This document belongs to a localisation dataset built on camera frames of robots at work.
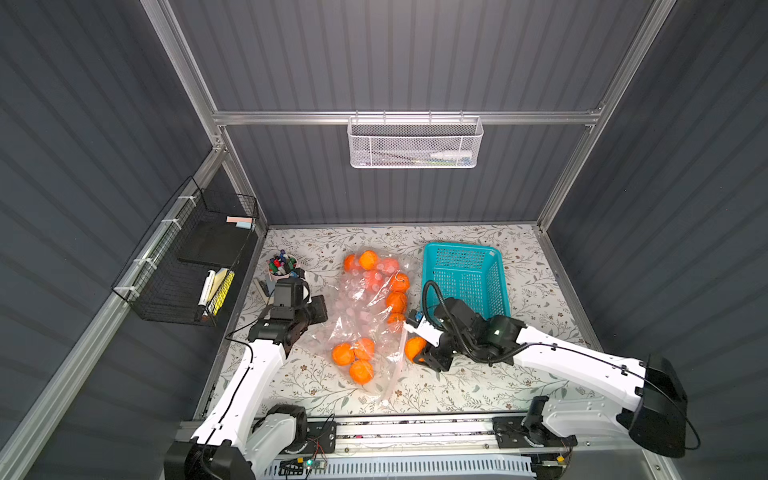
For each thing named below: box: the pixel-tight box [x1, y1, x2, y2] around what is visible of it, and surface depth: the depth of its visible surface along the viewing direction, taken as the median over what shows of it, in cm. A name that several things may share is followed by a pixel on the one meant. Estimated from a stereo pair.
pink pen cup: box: [266, 249, 298, 281], surface depth 95 cm
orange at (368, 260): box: [359, 250, 379, 271], surface depth 98 cm
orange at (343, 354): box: [332, 342, 355, 366], surface depth 84 cm
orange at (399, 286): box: [388, 273, 410, 299], surface depth 96 cm
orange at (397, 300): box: [386, 291, 409, 313], surface depth 95 cm
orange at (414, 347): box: [404, 336, 427, 364], surface depth 74 cm
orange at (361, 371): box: [350, 359, 374, 385], surface depth 81 cm
